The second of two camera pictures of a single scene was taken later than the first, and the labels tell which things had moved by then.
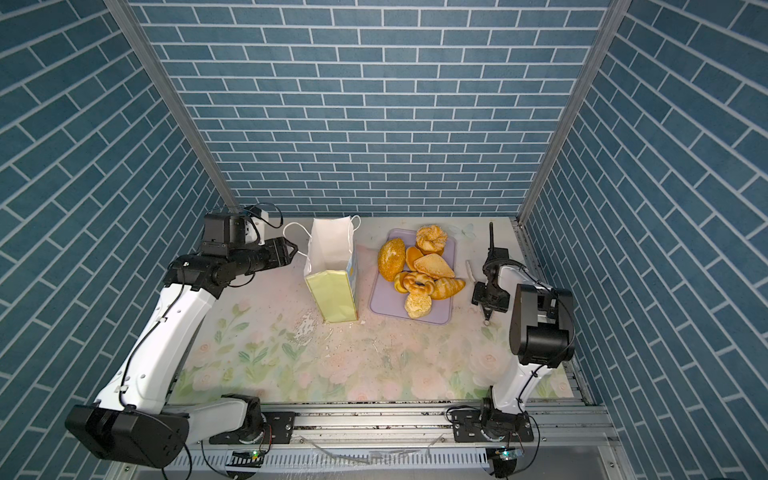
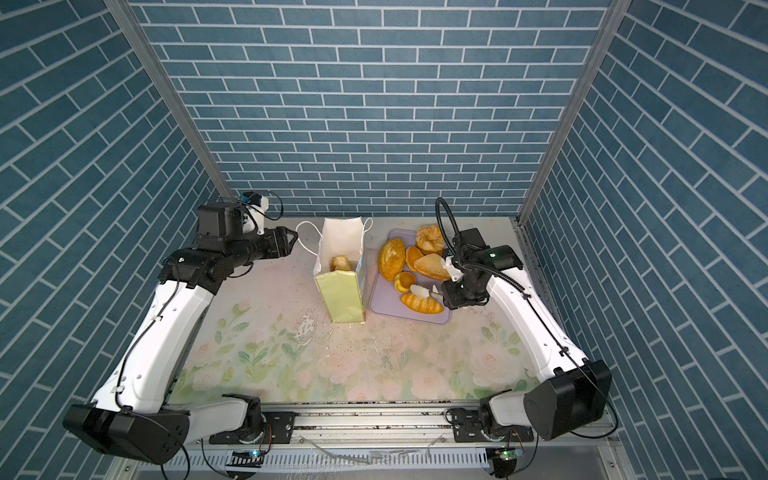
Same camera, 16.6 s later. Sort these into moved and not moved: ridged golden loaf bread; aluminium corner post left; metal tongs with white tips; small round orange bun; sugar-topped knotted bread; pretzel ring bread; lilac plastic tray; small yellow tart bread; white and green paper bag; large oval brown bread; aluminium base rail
Moved: white and green paper bag; ridged golden loaf bread; pretzel ring bread; metal tongs with white tips
Not moved: small round orange bun; large oval brown bread; sugar-topped knotted bread; lilac plastic tray; small yellow tart bread; aluminium corner post left; aluminium base rail
